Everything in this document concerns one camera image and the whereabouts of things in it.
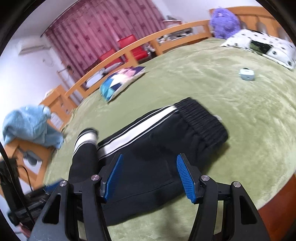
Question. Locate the white wall air conditioner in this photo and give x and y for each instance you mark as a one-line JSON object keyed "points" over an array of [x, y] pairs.
{"points": [[31, 45]]}

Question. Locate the wooden bed frame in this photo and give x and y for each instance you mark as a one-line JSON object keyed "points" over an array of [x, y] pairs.
{"points": [[279, 214]]}

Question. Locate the purple fluffy plush toy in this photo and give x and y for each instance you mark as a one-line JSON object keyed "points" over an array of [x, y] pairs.
{"points": [[224, 23]]}

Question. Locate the white black-dotted pillow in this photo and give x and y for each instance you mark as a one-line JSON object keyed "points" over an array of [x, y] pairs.
{"points": [[273, 48]]}

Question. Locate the black tablet on pillow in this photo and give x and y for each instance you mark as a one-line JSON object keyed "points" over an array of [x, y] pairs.
{"points": [[259, 47]]}

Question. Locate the light blue fluffy blanket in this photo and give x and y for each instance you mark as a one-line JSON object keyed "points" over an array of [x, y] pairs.
{"points": [[30, 123]]}

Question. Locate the small light blue box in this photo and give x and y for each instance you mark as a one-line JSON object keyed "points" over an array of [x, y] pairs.
{"points": [[246, 74]]}

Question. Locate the maroon patterned curtain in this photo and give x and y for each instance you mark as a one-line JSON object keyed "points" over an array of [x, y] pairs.
{"points": [[89, 29]]}

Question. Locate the wooden bedside table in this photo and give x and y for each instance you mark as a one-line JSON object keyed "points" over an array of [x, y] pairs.
{"points": [[59, 105]]}

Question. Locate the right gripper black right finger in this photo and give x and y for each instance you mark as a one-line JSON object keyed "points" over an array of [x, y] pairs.
{"points": [[225, 211]]}

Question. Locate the green bed blanket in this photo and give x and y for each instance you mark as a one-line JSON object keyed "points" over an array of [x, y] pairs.
{"points": [[259, 115]]}

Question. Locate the black pants with white stripe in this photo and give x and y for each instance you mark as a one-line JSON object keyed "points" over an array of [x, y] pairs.
{"points": [[150, 146]]}

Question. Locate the colourful geometric cushion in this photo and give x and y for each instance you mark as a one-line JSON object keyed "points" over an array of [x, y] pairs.
{"points": [[119, 81]]}

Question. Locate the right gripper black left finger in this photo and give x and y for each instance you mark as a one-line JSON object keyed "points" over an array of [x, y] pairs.
{"points": [[58, 219]]}

